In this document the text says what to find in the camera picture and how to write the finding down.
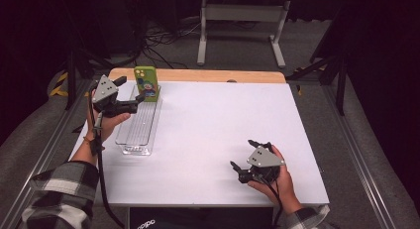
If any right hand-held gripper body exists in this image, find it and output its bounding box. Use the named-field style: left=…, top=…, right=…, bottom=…
left=237, top=142, right=286, bottom=185

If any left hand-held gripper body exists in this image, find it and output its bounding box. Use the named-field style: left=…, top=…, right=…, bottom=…
left=90, top=73, right=140, bottom=119

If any green cartoon phone case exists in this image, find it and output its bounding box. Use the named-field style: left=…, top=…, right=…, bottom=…
left=133, top=65, right=161, bottom=103

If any clear plastic tray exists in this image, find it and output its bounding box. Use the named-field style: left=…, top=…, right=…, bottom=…
left=114, top=83, right=163, bottom=157

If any person's right hand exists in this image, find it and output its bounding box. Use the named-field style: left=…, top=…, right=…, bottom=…
left=247, top=144, right=304, bottom=215

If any person's left hand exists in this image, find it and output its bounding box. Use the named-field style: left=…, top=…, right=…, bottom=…
left=85, top=89, right=132, bottom=145

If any black tripod stand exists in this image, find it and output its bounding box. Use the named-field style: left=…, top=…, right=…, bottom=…
left=62, top=45, right=116, bottom=112

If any yellow black hazard tape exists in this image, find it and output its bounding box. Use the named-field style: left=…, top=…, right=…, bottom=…
left=49, top=71, right=96, bottom=99

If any white table cover sheet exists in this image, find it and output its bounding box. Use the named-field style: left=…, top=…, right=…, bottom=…
left=51, top=78, right=331, bottom=208

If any person's black shirt white logo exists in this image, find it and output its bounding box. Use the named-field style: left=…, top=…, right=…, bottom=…
left=128, top=206, right=275, bottom=229

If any wooden table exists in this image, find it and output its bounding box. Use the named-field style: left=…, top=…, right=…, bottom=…
left=107, top=67, right=287, bottom=85

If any black metal stand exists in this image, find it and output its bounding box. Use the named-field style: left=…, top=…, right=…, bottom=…
left=284, top=5, right=352, bottom=117

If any white metal stand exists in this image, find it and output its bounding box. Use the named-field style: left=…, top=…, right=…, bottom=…
left=196, top=0, right=292, bottom=69

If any right hand-held gripper black cable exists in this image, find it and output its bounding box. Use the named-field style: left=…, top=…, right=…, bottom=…
left=258, top=174, right=285, bottom=229

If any hand-held gripper black cable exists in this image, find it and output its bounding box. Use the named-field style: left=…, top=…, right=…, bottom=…
left=258, top=174, right=285, bottom=229
left=86, top=89, right=127, bottom=229

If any tangle of black floor cables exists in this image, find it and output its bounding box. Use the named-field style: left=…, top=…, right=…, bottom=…
left=130, top=19, right=203, bottom=70

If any aluminium floor rail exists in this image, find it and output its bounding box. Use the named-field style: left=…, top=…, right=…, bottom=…
left=320, top=84, right=399, bottom=229
left=0, top=77, right=98, bottom=229

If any left hand-held gripper black cable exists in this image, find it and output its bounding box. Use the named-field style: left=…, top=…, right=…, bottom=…
left=86, top=89, right=127, bottom=229

